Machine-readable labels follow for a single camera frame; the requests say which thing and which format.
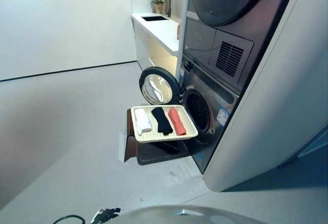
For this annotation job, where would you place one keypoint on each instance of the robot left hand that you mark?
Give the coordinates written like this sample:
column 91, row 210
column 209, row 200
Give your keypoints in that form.
column 106, row 212

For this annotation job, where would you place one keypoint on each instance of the white cloth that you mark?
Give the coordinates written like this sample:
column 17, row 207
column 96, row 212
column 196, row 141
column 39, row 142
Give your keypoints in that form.
column 142, row 121

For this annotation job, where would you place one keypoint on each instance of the black cloth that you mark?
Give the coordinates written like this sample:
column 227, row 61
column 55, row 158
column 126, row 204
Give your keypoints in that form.
column 161, row 121

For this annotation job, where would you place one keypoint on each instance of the red cloth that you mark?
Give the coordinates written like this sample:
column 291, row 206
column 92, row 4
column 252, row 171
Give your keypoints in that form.
column 176, row 122

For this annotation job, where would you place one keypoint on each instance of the round washing machine door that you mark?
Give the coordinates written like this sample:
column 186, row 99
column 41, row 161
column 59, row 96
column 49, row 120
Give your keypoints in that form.
column 174, row 80

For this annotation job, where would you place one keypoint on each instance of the grey front-load washing machine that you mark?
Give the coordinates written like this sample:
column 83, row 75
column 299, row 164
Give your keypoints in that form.
column 220, row 98

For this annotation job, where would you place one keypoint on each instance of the brown transparent stool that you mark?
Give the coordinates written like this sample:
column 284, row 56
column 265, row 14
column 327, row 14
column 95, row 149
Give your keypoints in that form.
column 129, row 147

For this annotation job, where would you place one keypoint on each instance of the grey robot torso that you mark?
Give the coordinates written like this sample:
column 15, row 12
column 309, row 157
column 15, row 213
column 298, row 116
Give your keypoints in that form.
column 179, row 215

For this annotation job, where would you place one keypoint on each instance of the cream woven basket tray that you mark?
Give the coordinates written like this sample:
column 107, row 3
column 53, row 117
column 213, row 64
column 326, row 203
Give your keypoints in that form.
column 159, row 137

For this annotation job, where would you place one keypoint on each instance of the blue energy label sticker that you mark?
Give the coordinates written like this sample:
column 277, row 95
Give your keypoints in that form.
column 222, row 117

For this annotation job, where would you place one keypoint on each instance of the white counter cabinet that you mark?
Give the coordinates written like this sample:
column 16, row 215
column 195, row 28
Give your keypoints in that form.
column 164, row 33

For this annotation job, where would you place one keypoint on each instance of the brown wicker container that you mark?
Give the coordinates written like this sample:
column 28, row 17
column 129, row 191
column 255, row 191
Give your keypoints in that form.
column 179, row 30

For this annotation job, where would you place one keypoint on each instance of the grey dryer with vent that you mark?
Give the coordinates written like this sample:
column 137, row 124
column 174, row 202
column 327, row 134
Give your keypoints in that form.
column 205, row 42

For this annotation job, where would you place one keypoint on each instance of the black sink basin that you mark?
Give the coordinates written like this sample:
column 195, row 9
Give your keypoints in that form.
column 153, row 18

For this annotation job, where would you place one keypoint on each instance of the metal arched faucet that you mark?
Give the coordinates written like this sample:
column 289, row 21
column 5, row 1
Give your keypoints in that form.
column 169, row 1

